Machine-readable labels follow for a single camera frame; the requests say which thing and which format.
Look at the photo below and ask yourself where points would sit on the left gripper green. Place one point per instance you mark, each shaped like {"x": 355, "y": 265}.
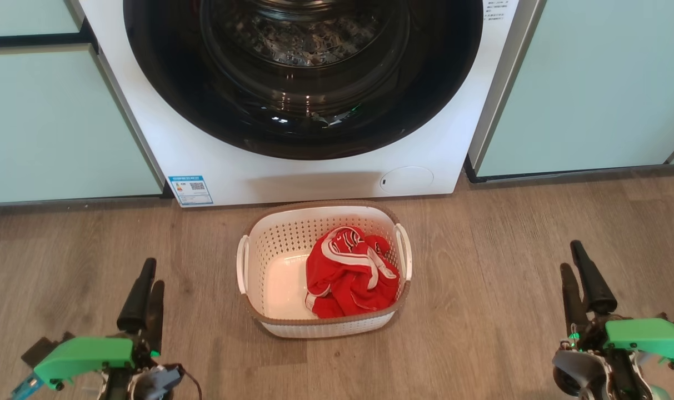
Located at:
{"x": 86, "y": 355}

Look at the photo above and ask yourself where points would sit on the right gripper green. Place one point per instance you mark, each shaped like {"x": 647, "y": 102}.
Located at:
{"x": 648, "y": 339}

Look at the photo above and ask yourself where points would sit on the red garment with white stripes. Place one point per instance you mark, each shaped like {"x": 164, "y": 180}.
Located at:
{"x": 348, "y": 283}

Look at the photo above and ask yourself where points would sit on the round washing machine door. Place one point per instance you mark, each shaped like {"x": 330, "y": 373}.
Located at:
{"x": 164, "y": 72}

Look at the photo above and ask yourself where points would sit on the blue connector on left gripper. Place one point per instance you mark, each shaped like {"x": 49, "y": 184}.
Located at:
{"x": 26, "y": 388}

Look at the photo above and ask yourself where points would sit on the white front-load washing machine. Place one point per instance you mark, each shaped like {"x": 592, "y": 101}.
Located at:
{"x": 325, "y": 178}

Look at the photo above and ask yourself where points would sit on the blue energy label sticker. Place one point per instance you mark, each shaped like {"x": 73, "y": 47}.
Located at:
{"x": 190, "y": 190}

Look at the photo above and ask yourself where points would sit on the white basket with brown rim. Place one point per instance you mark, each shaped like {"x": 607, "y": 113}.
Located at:
{"x": 284, "y": 283}

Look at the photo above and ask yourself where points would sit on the pale green cabinet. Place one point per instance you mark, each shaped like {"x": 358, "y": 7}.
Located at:
{"x": 53, "y": 122}
{"x": 592, "y": 83}

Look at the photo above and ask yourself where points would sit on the round white filter cover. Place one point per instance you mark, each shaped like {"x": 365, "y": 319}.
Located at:
{"x": 407, "y": 180}

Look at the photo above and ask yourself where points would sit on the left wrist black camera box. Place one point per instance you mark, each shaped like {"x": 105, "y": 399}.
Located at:
{"x": 39, "y": 350}

